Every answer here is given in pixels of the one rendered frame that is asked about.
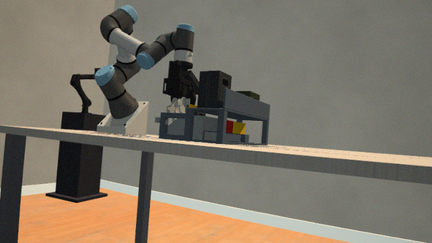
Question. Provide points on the red open bin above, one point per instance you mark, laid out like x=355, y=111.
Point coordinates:
x=229, y=128

